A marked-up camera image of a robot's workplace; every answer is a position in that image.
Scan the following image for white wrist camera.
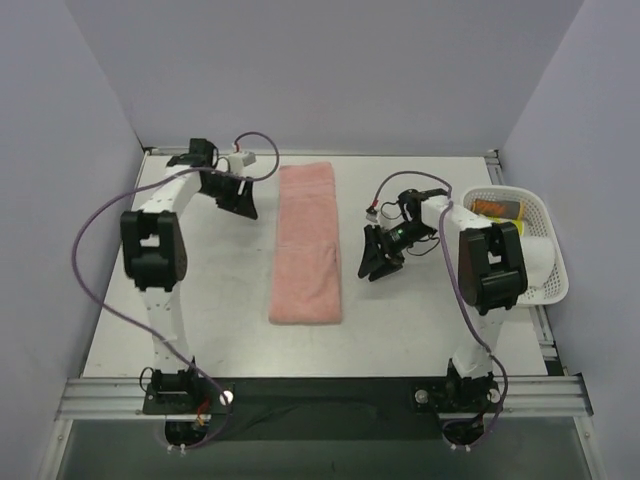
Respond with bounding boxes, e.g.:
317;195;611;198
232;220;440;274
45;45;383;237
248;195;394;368
226;150;256;175
366;205;380;224

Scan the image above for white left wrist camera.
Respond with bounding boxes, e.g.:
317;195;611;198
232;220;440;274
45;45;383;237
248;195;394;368
226;150;256;175

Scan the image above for aluminium front rail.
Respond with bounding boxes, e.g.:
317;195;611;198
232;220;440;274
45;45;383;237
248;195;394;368
56;376;593;420

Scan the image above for white perforated plastic basket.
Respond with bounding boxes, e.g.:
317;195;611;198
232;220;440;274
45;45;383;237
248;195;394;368
461;185;569;307

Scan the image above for white towel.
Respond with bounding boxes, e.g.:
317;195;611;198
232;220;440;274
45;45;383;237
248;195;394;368
520;236;556;289

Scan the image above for pink towel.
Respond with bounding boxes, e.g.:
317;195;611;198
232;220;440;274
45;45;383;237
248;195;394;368
269;162;343;325

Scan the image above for rolled yellow towel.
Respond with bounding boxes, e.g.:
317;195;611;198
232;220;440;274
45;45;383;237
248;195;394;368
481;215;526;236

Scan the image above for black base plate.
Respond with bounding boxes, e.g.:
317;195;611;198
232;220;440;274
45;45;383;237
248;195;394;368
142;373;502;446

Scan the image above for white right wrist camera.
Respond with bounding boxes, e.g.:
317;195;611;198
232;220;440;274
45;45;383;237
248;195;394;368
366;205;380;224

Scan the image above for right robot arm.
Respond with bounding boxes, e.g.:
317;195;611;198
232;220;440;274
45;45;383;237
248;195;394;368
358;189;528;412

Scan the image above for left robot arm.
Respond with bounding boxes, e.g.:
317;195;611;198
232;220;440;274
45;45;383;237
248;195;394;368
120;139;258;414

